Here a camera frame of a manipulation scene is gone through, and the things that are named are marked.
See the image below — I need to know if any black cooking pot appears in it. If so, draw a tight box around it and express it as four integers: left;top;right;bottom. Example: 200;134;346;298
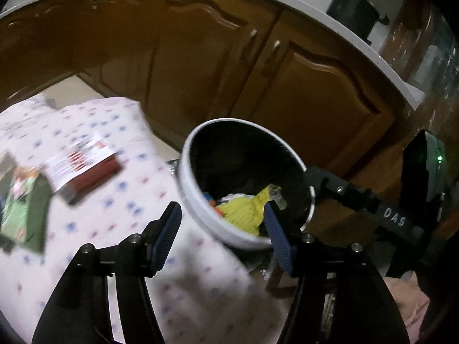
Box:
326;0;390;46

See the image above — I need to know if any wooden cabinet door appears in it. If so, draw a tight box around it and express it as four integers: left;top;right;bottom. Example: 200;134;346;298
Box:
145;0;282;153
0;0;160;104
229;10;399;189

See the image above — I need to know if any white floral cloth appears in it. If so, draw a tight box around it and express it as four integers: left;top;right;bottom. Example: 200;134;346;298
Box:
0;93;287;344

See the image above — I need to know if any white bin with black liner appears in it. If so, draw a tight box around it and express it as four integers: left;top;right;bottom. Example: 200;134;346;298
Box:
178;118;318;251

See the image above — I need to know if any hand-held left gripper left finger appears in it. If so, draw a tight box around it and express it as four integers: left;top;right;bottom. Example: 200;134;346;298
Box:
32;201;183;344

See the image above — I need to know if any orange and blue wrapper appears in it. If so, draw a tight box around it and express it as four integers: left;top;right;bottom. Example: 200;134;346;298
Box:
204;191;228;220

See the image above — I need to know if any metal cabinet handle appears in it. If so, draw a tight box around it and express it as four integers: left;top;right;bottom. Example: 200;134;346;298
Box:
263;40;282;77
243;30;259;62

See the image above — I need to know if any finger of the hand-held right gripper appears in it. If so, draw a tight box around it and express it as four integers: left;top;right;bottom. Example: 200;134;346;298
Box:
304;166;424;238

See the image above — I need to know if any yellow wrapper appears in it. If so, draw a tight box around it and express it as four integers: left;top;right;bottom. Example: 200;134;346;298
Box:
217;184;285;238

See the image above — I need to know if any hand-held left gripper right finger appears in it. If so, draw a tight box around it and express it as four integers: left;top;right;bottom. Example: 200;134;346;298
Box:
263;200;410;344

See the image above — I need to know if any red and white box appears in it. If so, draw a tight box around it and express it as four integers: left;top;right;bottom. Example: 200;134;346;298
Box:
42;130;123;206

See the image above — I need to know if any green packet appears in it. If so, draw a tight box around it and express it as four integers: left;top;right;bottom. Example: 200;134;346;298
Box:
0;150;53;254

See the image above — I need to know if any pink cloth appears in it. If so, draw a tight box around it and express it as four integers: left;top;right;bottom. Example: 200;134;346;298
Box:
384;275;431;344

